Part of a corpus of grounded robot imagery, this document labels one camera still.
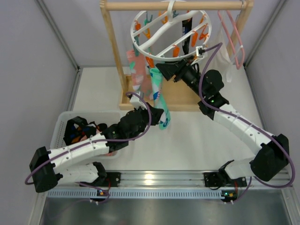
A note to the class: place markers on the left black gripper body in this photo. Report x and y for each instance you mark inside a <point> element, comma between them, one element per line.
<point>147,113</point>

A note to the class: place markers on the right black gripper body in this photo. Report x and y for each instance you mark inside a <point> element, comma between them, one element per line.
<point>179,73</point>

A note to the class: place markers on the mint green sock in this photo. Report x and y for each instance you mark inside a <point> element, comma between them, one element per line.
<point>159,100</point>

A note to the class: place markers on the white round clip hanger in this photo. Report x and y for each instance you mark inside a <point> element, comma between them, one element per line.
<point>171,35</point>

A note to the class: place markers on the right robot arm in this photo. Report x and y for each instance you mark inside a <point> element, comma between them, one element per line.
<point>271,153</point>

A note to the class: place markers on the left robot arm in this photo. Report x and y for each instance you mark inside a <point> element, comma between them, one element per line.
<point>49,168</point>

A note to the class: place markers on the white plastic basket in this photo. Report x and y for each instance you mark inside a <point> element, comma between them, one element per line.
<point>90,118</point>

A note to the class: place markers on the pink sock rear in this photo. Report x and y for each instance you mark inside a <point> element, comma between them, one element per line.
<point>140,80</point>

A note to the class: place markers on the white cloth garment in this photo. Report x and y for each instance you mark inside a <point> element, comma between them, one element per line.
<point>221,60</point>

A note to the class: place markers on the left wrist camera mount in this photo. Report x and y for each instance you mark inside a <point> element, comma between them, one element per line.
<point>136,100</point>

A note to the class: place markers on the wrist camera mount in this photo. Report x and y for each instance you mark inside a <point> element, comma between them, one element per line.
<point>136,100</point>
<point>201,52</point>

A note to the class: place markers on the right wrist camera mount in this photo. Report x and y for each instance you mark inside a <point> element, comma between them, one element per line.
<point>201,52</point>

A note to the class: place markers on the pink wire hanger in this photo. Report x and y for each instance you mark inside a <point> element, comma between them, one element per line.
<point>232,45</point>

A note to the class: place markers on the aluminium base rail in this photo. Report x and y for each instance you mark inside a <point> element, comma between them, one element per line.
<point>147,179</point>

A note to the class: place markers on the perforated cable duct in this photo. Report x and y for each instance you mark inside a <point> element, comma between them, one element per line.
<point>141,193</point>

